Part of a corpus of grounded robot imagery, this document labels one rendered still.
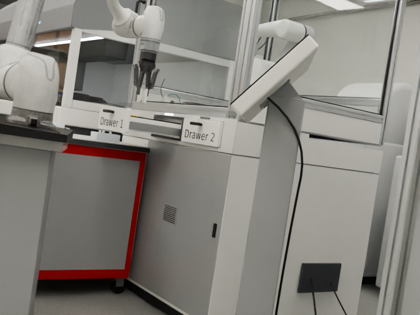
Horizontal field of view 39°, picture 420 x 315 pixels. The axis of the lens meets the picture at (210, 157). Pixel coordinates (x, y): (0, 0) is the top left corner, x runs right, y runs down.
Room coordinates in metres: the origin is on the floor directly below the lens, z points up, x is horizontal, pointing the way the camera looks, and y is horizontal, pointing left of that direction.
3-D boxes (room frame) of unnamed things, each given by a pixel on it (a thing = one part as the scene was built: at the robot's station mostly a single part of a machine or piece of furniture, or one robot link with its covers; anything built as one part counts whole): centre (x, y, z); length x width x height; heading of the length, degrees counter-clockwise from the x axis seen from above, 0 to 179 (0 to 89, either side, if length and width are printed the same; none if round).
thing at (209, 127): (2.61, 0.05, 0.87); 0.29 x 0.02 x 0.11; 35
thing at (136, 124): (2.82, 0.29, 0.86); 0.40 x 0.26 x 0.06; 125
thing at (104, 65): (4.46, 0.95, 1.13); 1.78 x 1.14 x 0.45; 35
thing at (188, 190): (3.11, -0.18, 0.40); 1.03 x 0.95 x 0.80; 35
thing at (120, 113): (2.70, 0.46, 0.87); 0.29 x 0.02 x 0.11; 35
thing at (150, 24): (2.73, 0.36, 1.34); 0.13 x 0.11 x 0.16; 53
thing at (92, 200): (3.03, 0.72, 0.38); 0.62 x 0.58 x 0.76; 35
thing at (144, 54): (2.72, 0.35, 1.16); 0.08 x 0.07 x 0.09; 125
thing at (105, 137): (2.95, 0.54, 0.78); 0.12 x 0.08 x 0.04; 124
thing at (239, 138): (3.11, -0.18, 0.87); 1.02 x 0.95 x 0.14; 35
